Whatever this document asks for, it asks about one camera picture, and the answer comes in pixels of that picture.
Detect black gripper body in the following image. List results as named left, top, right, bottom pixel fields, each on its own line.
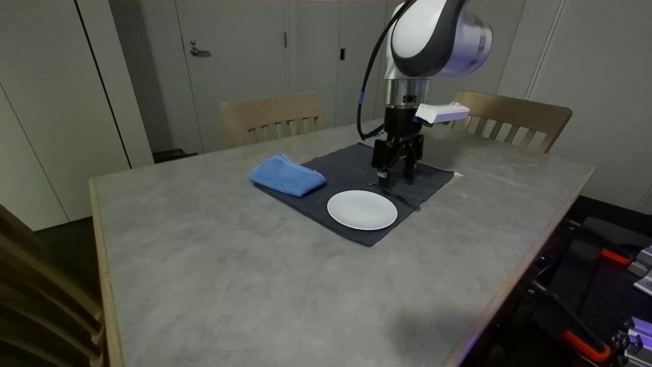
left=371, top=105, right=425, bottom=170

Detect white round plate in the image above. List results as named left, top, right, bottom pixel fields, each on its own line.
left=327, top=188, right=399, bottom=233

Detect dark fabric placemat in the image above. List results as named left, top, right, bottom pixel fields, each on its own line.
left=262, top=140, right=457, bottom=248

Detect blue folded cloth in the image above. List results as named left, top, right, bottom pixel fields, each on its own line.
left=247, top=154, right=329, bottom=200

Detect light wooden chair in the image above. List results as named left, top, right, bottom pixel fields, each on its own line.
left=219, top=93, right=322, bottom=149
left=0, top=201, right=110, bottom=367
left=452, top=90, right=575, bottom=155

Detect short aluminium profile pieces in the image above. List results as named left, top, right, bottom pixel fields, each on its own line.
left=625, top=243, right=652, bottom=298

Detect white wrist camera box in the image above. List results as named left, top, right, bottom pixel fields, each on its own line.
left=413, top=100, right=473, bottom=127

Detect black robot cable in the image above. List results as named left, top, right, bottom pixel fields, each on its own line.
left=357, top=0, right=416, bottom=143

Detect silver door handle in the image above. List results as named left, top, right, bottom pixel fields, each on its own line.
left=188, top=41, right=213, bottom=62

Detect black clamp red handle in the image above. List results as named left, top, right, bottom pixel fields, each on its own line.
left=577, top=238, right=636, bottom=269

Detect black clamp orange handle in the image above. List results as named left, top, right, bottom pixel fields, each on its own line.
left=527, top=275, right=617, bottom=367

